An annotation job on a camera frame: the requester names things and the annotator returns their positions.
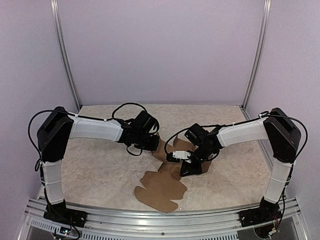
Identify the brown cardboard box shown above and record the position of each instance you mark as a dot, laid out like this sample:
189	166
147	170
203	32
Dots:
161	188

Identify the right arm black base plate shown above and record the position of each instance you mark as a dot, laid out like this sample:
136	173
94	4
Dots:
255	216

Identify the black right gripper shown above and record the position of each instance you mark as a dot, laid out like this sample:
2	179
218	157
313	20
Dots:
186	167

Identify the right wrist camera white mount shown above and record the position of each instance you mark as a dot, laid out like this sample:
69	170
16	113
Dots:
178	155

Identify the front aluminium frame rail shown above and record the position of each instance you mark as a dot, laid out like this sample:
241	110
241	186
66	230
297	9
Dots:
120	224

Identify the right aluminium frame post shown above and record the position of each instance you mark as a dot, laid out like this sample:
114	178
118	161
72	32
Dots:
258	53

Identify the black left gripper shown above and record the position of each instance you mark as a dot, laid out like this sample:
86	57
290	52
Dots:
154	146

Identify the left aluminium frame post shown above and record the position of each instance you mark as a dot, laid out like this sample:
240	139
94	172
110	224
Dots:
54	5

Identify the aluminium frame post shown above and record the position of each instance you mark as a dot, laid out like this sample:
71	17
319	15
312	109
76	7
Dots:
258	53
54	5

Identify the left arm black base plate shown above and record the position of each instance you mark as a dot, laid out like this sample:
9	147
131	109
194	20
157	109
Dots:
66	216

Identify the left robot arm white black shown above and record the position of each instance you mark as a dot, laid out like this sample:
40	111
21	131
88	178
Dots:
62	128

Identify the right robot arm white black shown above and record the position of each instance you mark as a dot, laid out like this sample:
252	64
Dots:
274	130

